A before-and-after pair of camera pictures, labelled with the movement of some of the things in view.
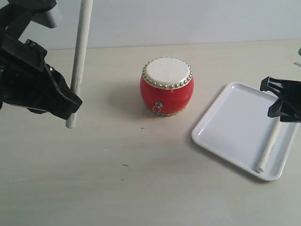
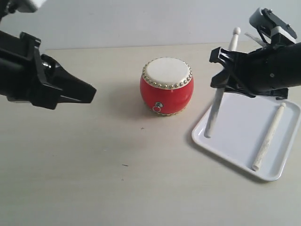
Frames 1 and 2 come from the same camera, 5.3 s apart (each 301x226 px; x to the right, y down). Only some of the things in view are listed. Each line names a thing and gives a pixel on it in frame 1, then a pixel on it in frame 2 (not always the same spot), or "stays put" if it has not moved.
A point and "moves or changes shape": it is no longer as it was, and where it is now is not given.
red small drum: x=166 y=85 stays put
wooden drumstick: x=86 y=6 → x=218 y=101
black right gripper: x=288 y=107 → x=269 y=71
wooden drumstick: x=262 y=163 moves or changes shape
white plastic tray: x=236 y=126 stays put
